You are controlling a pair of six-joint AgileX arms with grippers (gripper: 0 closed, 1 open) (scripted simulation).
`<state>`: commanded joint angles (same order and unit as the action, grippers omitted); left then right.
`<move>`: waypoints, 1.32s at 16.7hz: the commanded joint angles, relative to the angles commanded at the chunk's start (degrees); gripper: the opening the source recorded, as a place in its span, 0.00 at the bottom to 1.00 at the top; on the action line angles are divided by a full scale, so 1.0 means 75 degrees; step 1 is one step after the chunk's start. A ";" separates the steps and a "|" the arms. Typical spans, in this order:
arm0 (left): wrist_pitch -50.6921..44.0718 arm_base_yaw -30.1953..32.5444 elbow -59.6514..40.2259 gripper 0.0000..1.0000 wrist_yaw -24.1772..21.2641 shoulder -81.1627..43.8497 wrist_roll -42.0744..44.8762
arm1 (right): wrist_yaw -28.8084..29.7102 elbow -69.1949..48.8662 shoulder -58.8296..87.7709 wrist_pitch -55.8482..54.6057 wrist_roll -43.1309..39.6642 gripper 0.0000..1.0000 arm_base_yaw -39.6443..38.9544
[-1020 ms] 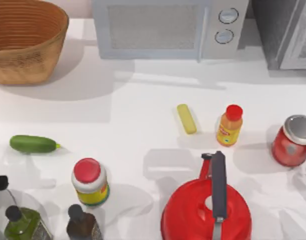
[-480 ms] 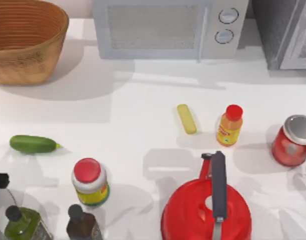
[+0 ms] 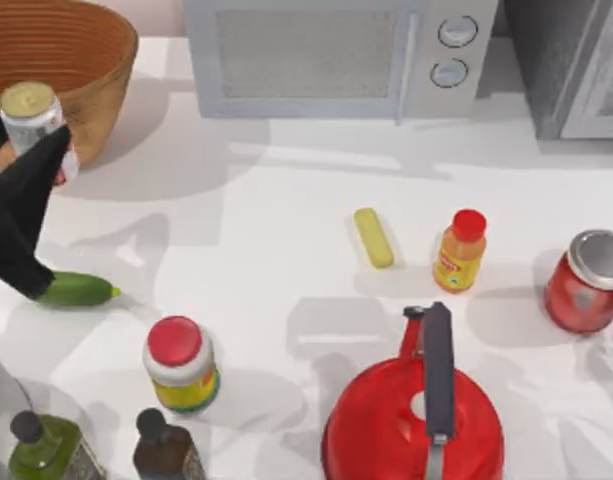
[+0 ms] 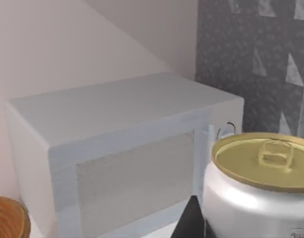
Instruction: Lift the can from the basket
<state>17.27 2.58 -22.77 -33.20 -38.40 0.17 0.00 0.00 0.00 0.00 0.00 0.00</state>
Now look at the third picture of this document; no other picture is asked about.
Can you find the yellow bar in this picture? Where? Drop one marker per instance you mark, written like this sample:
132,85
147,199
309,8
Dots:
375,239

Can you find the green cucumber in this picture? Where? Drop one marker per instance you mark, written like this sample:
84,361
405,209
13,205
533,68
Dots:
81,290

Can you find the white jar with red lid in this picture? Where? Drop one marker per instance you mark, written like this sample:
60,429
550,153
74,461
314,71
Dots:
181,370

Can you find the orange bottle with red cap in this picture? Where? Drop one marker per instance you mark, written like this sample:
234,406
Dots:
458,260

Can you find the pale microwave oven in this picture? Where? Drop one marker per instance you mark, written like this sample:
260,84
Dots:
456,107

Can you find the red and white can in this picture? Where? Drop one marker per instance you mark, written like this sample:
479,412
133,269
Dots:
33,112

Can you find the microwave knob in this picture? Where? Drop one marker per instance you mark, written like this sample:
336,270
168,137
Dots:
449,73
457,29

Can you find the green bottle with black cap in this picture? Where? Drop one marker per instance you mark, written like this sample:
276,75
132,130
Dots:
41,450

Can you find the microwave oven door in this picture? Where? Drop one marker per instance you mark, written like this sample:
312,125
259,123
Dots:
306,55

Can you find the brown bottle with black cap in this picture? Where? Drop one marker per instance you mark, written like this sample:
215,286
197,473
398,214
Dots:
161,452

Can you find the red can with silver top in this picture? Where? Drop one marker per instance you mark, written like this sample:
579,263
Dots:
581,290

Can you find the wooden basket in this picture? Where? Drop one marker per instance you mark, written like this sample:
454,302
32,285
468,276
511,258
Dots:
61,55

